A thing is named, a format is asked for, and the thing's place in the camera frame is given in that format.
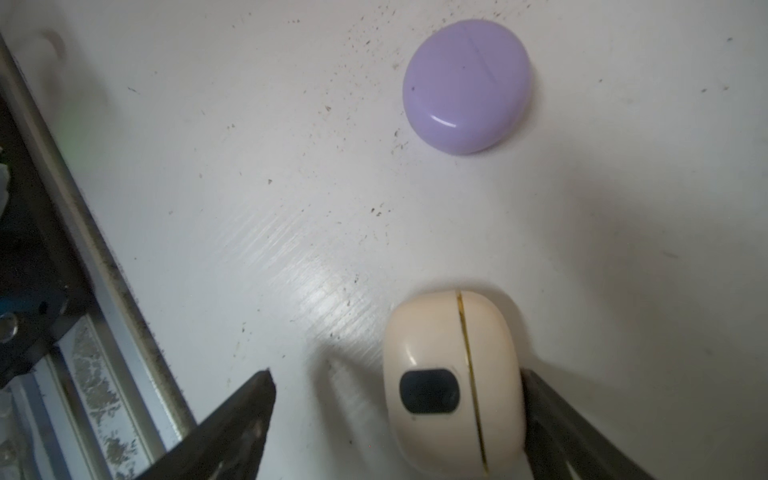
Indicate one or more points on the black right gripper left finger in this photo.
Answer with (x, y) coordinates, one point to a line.
(229, 443)

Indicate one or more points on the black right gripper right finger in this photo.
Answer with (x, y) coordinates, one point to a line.
(560, 443)

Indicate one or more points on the cream earbud charging case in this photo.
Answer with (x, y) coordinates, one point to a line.
(453, 385)

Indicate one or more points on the purple earbud charging case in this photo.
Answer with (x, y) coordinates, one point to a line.
(467, 86)

